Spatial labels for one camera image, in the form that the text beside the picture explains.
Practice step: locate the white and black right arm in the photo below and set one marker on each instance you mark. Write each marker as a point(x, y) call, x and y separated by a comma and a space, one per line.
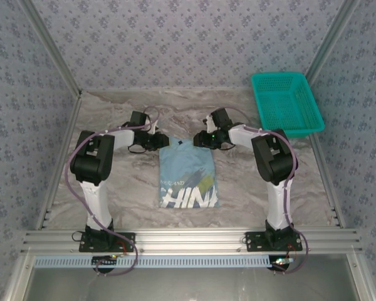
point(277, 203)

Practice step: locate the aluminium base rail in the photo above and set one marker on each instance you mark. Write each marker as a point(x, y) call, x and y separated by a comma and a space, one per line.
point(188, 241)

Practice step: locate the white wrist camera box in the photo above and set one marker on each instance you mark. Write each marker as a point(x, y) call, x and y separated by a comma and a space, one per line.
point(154, 127)
point(208, 123)

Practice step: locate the small black controller board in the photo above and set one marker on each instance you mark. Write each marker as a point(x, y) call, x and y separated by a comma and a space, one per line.
point(105, 260)
point(280, 261)

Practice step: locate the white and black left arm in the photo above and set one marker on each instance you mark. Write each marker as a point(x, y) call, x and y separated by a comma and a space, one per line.
point(95, 200)

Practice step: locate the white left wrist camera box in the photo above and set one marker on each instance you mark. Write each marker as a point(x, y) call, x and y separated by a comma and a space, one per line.
point(154, 127)

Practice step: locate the teal plastic basket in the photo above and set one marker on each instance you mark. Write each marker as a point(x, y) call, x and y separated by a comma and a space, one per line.
point(288, 94)

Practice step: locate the light blue printed t-shirt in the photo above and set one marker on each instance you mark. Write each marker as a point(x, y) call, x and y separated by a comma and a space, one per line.
point(188, 166)

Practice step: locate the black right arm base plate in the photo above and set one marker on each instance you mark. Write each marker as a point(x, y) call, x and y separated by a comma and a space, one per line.
point(253, 241)

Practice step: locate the aluminium frame post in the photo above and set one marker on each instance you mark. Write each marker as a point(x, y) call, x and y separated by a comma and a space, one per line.
point(362, 279)
point(18, 279)
point(54, 47)
point(330, 39)

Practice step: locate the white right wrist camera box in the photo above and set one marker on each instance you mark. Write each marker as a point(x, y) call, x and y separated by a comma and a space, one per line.
point(208, 123)

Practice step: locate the aluminium side rail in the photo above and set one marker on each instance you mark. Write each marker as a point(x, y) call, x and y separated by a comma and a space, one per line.
point(335, 213)
point(74, 116)

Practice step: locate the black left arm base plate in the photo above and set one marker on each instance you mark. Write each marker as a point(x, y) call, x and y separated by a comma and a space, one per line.
point(128, 241)

